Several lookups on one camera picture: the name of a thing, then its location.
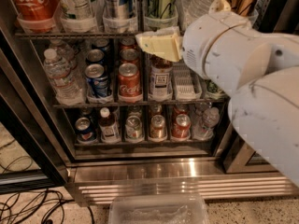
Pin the yellow taped gripper finger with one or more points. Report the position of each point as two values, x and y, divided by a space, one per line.
218 6
165 43

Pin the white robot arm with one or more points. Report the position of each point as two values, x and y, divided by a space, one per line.
258 71

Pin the clear water bottle top shelf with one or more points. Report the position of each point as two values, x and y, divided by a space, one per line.
199 0

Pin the brown tea bottle middle shelf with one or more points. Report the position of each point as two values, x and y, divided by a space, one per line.
159 80

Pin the middle red Coca-Cola can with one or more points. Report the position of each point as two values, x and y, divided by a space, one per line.
129 56

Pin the rear red Coca-Cola can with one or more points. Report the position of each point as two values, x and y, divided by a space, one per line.
128 43

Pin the front red Coca-Cola can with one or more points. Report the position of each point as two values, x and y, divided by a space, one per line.
129 80

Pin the open fridge glass door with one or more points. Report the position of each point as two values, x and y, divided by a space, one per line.
274 16

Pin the front green can middle shelf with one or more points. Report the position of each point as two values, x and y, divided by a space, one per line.
213 90

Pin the rear blue Pepsi can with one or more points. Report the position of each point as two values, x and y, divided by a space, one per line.
102 44

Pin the silver blue can top shelf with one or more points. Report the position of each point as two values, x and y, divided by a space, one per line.
119 9

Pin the middle blue Pepsi can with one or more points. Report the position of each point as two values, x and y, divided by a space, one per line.
95 56

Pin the front blue Pepsi can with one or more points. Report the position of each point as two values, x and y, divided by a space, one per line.
97 78

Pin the red can bottom shelf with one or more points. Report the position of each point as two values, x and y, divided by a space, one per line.
181 126

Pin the orange can bottom shelf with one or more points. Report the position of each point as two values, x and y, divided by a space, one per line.
157 127

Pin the silver green can bottom shelf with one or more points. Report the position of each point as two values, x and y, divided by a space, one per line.
133 127

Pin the water bottle bottom shelf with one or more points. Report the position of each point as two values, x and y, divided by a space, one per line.
203 129

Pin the stainless steel fridge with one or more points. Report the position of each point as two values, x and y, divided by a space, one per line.
98 173

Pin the white green can top shelf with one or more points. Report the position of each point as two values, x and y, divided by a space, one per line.
77 9

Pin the rear water bottle middle shelf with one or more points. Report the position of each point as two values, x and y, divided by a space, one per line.
64 50

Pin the tea bottle bottom shelf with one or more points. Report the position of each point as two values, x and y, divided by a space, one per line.
108 126

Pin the front water bottle middle shelf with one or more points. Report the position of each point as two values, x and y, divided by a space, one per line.
62 79

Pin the blue Pepsi can bottom shelf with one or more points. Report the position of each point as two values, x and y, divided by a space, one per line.
86 131

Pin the red Coca-Cola can top shelf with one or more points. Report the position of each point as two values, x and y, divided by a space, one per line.
37 16

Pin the empty white tray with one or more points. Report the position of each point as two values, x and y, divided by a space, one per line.
186 83

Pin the clear plastic bin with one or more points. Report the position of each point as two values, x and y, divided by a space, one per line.
159 209

